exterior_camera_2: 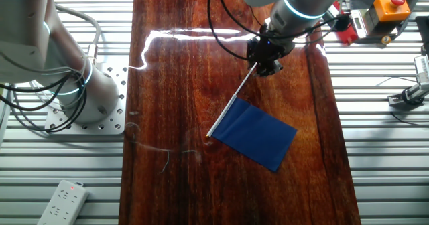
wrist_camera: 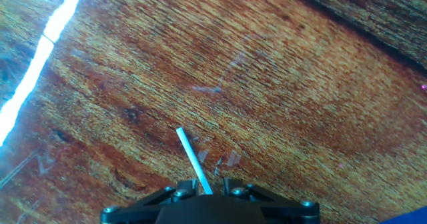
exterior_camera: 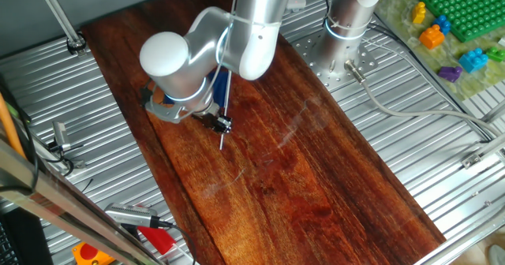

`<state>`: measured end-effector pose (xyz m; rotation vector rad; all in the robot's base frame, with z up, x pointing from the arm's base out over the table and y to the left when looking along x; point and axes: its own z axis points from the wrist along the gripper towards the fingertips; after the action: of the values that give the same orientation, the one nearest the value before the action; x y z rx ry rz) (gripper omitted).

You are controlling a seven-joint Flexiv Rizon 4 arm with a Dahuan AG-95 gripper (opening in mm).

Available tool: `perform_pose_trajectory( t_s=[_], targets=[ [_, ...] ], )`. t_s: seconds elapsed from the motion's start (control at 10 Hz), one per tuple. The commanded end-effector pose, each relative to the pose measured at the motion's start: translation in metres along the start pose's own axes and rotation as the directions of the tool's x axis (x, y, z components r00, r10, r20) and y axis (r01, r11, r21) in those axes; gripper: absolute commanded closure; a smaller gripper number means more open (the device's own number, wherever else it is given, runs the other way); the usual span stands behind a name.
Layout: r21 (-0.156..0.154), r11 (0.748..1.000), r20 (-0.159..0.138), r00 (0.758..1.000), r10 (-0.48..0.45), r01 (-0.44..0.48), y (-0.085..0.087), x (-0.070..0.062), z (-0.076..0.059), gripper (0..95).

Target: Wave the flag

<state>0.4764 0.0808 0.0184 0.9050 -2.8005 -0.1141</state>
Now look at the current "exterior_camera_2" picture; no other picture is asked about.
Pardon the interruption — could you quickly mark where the red handled tool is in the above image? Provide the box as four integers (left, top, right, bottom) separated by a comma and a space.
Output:
330, 0, 359, 46

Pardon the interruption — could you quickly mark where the blue flag with white stick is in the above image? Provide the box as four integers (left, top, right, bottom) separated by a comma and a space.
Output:
205, 61, 298, 173

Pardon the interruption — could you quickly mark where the black base cable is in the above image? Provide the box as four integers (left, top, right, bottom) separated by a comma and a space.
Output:
0, 71, 73, 113
0, 69, 88, 134

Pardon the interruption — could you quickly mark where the wrist camera on silver bracket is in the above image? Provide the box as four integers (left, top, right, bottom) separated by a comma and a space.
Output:
326, 3, 351, 31

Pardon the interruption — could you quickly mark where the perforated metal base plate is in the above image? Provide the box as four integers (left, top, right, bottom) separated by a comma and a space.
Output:
45, 62, 129, 135

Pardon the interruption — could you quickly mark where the wood pattern table mat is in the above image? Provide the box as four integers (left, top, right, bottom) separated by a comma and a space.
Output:
119, 0, 362, 225

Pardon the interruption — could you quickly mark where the grey cable with metal connector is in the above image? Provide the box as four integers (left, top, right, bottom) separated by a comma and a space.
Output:
53, 3, 102, 67

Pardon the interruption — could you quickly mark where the black box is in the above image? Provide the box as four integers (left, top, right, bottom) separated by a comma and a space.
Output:
415, 15, 429, 56

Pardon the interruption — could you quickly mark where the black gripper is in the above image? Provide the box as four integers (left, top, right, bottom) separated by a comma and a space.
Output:
247, 30, 294, 78

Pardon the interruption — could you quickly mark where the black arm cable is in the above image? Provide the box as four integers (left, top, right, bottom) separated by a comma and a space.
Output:
206, 0, 251, 62
217, 0, 339, 40

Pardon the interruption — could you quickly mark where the white power strip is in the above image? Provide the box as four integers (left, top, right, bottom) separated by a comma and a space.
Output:
36, 179, 90, 225

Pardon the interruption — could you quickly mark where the orange emergency stop box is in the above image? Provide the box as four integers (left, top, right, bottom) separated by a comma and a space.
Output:
363, 0, 413, 38

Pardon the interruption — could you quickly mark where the silver camera on metal mount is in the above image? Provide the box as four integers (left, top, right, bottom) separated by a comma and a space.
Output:
387, 54, 429, 107

